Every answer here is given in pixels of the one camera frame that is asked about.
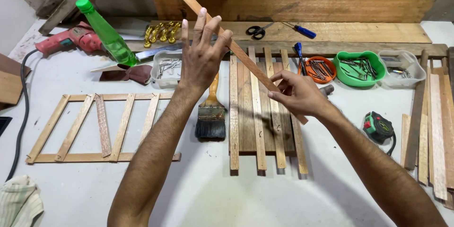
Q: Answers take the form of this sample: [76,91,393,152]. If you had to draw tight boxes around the light brown wooden plank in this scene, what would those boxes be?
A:
[148,20,433,44]

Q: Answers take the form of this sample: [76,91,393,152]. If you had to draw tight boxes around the heap of loose wooden slats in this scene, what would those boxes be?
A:
[400,48,454,210]

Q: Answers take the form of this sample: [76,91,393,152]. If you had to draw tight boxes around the clear plastic container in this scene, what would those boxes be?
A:
[377,49,427,88]

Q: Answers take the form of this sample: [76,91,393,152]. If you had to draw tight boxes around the black handled scissors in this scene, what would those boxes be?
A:
[245,22,276,40]

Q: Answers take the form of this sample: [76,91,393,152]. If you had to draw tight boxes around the white plastic container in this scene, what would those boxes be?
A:
[150,49,184,89]

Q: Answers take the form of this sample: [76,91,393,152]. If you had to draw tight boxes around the person's right hand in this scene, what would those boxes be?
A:
[268,70,333,119]

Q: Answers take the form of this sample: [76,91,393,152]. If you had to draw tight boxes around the green plastic bowl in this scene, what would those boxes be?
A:
[332,50,387,88]

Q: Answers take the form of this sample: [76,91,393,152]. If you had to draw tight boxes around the metal saw blade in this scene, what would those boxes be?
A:
[134,42,184,61]

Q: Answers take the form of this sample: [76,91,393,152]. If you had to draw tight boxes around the striped pale cloth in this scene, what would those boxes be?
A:
[0,175,44,227]

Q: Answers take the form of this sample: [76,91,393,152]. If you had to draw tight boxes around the pile of steel nails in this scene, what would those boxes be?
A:
[306,60,335,81]
[340,58,379,81]

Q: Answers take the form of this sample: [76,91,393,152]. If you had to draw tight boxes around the wooden slat panel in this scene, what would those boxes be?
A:
[228,46,309,176]

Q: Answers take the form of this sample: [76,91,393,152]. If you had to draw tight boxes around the brown wooden board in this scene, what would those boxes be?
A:
[0,53,32,111]

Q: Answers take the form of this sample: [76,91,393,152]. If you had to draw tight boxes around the green black tape measure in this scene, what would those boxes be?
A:
[362,111,397,157]

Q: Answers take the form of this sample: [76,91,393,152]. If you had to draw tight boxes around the black grated object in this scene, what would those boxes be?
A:
[0,116,13,137]

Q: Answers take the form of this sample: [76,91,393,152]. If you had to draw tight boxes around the long thin wooden slat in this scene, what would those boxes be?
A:
[166,0,309,125]

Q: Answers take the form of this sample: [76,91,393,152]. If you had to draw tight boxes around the blue handled screwdriver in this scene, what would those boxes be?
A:
[282,21,317,39]

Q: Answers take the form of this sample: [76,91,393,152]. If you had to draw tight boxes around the small metal screws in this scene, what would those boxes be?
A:
[387,66,413,79]

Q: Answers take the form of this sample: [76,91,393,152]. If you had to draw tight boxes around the brown sandpaper sheet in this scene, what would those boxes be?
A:
[99,63,153,86]

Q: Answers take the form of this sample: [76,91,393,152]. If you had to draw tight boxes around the gold metal handle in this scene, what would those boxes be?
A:
[150,22,165,44]
[143,26,154,49]
[167,22,182,44]
[159,21,175,43]

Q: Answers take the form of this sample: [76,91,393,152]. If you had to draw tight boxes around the wooden handled paint brush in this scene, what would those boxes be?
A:
[194,72,227,140]

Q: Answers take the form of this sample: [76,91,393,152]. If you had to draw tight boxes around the dark brown wooden plank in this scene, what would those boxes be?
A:
[153,0,436,24]

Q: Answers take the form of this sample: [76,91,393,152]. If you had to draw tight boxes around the grey metal hammer head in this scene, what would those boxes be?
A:
[319,84,335,97]

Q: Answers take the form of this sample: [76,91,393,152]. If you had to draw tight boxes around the person's left hand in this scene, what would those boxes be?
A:
[177,7,234,92]

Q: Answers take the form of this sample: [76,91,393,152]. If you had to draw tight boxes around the wooden ladder shaped frame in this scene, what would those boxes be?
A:
[25,92,182,164]

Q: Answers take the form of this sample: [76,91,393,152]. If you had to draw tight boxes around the red electric drill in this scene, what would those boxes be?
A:
[34,21,105,56]

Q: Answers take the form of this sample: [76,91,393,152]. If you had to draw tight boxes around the orange plastic bowl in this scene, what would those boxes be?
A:
[299,56,337,85]

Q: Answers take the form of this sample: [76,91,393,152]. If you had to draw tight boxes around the black power cable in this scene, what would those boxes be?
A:
[5,48,39,182]

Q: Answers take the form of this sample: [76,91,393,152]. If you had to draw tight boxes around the green plastic bottle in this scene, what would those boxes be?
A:
[75,0,138,67]

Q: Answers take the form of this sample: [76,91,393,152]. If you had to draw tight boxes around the narrow grey wooden plank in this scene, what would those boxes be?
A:
[123,40,449,58]

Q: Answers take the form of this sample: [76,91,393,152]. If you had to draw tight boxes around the blue handled chisel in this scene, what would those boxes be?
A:
[293,42,308,76]

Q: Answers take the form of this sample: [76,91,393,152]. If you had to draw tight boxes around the pile of bent metal hooks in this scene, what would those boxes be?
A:
[156,58,182,79]

